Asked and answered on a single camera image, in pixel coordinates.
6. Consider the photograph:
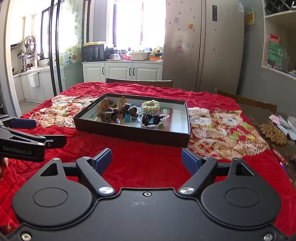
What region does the green paper sign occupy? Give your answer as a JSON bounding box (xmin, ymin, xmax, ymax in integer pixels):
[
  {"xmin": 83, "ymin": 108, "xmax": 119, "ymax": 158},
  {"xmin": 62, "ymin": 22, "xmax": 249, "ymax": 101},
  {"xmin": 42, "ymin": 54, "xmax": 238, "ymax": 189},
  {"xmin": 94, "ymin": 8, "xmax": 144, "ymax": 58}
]
[{"xmin": 267, "ymin": 41, "xmax": 285, "ymax": 70}]

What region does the person's left hand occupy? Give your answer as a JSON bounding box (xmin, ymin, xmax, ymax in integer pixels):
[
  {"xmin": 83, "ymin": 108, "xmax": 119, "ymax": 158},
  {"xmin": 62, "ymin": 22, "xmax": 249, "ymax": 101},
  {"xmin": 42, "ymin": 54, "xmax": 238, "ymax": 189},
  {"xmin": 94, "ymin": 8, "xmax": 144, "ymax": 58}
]
[{"xmin": 0, "ymin": 157, "xmax": 9, "ymax": 179}]

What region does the light blue knitted scrunchie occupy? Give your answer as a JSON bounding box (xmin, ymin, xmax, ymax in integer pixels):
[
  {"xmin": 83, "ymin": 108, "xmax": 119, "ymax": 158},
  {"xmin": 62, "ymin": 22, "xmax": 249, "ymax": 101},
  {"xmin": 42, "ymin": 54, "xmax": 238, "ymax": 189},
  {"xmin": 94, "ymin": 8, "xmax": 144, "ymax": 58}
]
[{"xmin": 138, "ymin": 109, "xmax": 144, "ymax": 115}]

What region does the wooden bead trivet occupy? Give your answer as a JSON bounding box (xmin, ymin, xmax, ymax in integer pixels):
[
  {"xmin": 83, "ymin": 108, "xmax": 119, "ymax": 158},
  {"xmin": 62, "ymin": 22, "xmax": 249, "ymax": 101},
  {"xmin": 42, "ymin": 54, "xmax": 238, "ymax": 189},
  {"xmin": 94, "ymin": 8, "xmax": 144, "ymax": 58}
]
[{"xmin": 259, "ymin": 123, "xmax": 287, "ymax": 146}]

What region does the cream knitted scrunchie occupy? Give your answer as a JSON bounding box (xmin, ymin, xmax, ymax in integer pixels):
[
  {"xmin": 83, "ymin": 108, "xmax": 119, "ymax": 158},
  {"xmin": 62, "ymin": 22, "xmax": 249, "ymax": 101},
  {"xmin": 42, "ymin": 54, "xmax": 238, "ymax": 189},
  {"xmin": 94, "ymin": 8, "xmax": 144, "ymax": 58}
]
[{"xmin": 141, "ymin": 99, "xmax": 160, "ymax": 113}]

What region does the steel double-door refrigerator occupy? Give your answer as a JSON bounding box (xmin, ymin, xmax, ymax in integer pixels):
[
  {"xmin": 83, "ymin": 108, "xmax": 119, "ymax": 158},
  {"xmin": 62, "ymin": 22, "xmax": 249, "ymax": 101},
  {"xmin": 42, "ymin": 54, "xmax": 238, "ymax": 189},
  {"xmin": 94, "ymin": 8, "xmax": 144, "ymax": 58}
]
[{"xmin": 162, "ymin": 0, "xmax": 244, "ymax": 94}]

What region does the brown fuzzy claw clip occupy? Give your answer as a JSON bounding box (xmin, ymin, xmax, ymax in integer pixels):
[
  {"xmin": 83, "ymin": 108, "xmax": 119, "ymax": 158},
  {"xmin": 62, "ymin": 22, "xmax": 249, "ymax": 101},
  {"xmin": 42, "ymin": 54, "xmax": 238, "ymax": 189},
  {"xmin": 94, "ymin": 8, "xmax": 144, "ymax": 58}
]
[
  {"xmin": 119, "ymin": 103, "xmax": 138, "ymax": 118},
  {"xmin": 98, "ymin": 108, "xmax": 120, "ymax": 123}
]

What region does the white kitchen cabinet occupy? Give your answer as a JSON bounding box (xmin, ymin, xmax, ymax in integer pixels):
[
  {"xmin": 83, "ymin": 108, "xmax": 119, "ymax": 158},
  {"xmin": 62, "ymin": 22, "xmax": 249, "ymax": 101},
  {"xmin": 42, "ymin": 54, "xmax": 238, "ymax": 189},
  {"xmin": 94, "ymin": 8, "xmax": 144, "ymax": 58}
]
[{"xmin": 83, "ymin": 60, "xmax": 163, "ymax": 83}]

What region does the brown pyramid paper packet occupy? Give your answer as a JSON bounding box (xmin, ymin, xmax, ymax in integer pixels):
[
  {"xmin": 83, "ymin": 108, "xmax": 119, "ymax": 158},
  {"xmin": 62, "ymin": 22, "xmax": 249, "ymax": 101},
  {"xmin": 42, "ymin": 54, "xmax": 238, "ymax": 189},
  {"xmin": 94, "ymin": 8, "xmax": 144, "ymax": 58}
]
[{"xmin": 118, "ymin": 96, "xmax": 127, "ymax": 109}]

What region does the brown braided scrunchie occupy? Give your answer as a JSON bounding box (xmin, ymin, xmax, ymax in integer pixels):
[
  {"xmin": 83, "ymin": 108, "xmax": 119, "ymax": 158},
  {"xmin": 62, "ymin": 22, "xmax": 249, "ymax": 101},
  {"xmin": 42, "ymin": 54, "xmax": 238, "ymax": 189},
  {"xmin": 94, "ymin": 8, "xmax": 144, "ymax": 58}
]
[{"xmin": 108, "ymin": 99, "xmax": 118, "ymax": 108}]

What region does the red quilted bear blanket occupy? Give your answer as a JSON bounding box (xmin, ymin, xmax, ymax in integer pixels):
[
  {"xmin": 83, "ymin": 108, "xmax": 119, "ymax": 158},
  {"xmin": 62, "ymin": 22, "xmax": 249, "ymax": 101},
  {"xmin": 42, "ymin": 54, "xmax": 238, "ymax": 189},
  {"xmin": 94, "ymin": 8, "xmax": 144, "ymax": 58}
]
[{"xmin": 1, "ymin": 82, "xmax": 295, "ymax": 235}]

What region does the grey ceramic plate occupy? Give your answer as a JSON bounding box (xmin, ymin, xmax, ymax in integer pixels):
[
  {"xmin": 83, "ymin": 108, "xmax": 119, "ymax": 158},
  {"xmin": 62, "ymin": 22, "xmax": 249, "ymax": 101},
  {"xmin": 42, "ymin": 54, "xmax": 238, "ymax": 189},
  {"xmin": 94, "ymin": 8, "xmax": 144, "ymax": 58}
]
[{"xmin": 287, "ymin": 116, "xmax": 296, "ymax": 133}]

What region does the black shallow cardboard box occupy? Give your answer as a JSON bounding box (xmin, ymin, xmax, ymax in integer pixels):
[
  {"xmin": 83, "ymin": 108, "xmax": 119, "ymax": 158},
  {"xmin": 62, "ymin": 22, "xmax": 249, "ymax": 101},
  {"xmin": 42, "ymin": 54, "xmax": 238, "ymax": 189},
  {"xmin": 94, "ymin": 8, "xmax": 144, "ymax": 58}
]
[{"xmin": 74, "ymin": 93, "xmax": 190, "ymax": 148}]

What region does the orange bowl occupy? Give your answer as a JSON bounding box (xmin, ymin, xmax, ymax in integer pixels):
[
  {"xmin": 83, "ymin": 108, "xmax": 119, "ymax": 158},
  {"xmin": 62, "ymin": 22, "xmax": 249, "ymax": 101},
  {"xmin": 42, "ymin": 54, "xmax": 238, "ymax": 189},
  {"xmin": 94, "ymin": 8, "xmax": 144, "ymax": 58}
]
[{"xmin": 149, "ymin": 54, "xmax": 162, "ymax": 61}]

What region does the beige plastic basin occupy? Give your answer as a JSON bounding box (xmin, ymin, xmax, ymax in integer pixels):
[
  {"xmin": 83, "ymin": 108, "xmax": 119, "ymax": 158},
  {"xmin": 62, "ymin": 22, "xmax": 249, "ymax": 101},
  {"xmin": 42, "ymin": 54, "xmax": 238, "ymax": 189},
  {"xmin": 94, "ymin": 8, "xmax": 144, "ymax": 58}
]
[{"xmin": 130, "ymin": 51, "xmax": 149, "ymax": 61}]

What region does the white mug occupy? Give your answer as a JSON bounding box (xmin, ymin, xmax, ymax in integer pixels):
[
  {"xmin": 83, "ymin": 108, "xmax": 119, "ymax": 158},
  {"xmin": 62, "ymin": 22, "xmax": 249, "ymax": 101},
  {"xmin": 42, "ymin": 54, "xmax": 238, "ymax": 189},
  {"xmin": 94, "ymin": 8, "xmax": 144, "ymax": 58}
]
[{"xmin": 109, "ymin": 54, "xmax": 120, "ymax": 60}]

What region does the teal binder clip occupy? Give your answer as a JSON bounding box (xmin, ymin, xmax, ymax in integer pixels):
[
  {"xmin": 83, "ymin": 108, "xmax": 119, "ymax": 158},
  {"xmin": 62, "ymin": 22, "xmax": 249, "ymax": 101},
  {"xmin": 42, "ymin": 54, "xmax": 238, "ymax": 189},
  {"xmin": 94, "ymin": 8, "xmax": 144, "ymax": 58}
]
[{"xmin": 124, "ymin": 113, "xmax": 137, "ymax": 123}]

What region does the black microwave oven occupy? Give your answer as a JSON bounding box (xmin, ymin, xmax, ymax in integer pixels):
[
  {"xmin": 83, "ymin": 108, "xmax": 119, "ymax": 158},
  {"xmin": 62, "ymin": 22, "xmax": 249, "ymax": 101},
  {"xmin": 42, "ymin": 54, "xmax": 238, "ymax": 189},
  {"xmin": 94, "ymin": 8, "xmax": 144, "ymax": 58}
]
[{"xmin": 82, "ymin": 45, "xmax": 105, "ymax": 62}]

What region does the black white-trimmed scrunchie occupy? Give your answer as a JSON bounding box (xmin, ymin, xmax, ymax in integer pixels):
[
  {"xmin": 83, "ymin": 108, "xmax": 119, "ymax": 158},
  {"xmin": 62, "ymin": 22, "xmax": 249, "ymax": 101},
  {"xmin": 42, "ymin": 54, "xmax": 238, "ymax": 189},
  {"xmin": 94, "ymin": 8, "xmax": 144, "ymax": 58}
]
[{"xmin": 140, "ymin": 113, "xmax": 169, "ymax": 128}]

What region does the pink scalloped paper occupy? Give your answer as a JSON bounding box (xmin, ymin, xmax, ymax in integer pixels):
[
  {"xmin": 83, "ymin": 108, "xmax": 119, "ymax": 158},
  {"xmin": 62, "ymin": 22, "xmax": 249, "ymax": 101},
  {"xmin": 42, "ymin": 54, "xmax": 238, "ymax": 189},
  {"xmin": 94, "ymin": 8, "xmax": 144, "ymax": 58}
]
[{"xmin": 269, "ymin": 114, "xmax": 295, "ymax": 141}]

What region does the dark wooden chair back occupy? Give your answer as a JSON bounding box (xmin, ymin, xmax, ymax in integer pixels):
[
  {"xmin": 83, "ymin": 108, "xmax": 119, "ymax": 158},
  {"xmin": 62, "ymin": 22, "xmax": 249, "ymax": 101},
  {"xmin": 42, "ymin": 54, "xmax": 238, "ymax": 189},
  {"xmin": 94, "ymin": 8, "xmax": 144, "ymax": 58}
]
[{"xmin": 106, "ymin": 78, "xmax": 173, "ymax": 88}]

